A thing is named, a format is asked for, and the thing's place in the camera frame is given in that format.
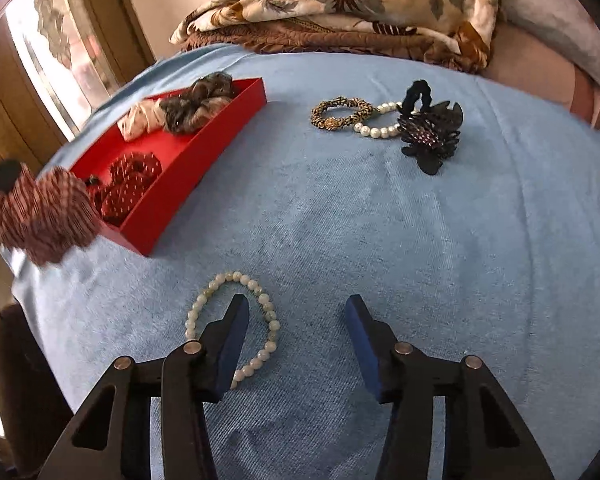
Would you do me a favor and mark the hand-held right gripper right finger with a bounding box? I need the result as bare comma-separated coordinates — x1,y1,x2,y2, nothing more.
345,295,556,480

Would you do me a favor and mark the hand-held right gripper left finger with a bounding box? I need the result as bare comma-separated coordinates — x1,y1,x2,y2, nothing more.
37,294,250,480

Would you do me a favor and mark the pale bead bracelet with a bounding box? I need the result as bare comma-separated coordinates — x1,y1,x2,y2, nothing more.
185,271,281,391

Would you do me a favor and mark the red checkered scrunchie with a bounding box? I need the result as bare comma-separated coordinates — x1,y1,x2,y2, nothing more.
0,165,103,267

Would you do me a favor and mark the red tray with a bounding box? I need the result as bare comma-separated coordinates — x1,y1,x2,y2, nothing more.
70,77,267,257

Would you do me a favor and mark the blue towel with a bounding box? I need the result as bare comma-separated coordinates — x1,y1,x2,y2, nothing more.
11,42,600,480

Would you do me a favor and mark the red dotted scrunchie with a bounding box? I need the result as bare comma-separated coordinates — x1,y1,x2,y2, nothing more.
87,152,163,227

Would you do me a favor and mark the frosted window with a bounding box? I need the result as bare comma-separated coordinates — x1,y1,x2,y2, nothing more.
5,0,131,142

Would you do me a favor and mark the white pink scrunchie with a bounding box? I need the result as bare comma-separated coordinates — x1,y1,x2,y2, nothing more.
117,100,167,141

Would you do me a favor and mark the grey sheer scrunchie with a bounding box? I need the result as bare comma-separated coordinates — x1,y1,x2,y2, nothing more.
159,72,237,135

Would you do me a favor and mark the black hair claw clip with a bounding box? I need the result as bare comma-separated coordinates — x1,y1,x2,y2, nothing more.
397,100,465,177

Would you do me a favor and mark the brown quilted blanket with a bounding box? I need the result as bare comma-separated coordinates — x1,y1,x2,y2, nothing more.
180,17,481,75

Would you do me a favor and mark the pink bed sheet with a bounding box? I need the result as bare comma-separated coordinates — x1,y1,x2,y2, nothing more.
480,24,600,147

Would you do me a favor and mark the grey pillow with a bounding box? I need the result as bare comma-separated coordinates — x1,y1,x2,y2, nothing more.
495,0,600,97

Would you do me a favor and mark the white pearl bracelet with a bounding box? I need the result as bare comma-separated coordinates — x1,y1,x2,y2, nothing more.
352,101,412,139

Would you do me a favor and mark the leopard print hair tie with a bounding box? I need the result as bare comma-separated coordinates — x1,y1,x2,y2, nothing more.
310,96,379,134

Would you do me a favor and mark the black hair tie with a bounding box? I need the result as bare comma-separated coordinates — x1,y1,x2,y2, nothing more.
403,79,435,112

